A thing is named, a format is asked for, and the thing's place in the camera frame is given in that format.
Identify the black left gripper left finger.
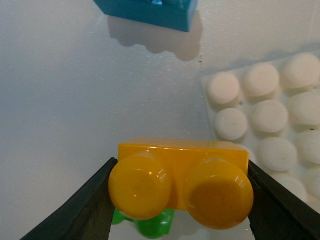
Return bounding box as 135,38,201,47
22,157,118,240

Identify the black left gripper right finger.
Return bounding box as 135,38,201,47
248,161,320,240

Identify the yellow two-stud block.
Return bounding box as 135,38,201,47
108,137,254,230

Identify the green two-stud block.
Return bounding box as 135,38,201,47
111,209,175,239

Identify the blue three-stud block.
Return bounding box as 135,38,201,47
95,0,198,32

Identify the white studded base plate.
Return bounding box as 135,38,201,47
200,51,320,211

